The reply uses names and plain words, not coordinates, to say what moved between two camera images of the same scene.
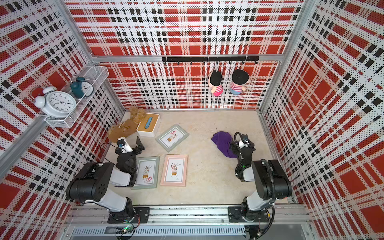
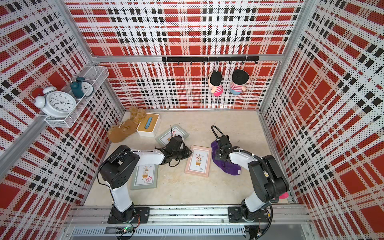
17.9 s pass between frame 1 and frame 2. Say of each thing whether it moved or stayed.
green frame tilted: stayed
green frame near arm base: stayed
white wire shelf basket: stayed
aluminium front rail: stayed
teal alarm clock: stayed
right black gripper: moved
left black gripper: moved
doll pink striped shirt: stayed
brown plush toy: stayed
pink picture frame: moved
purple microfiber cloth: moved
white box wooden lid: stayed
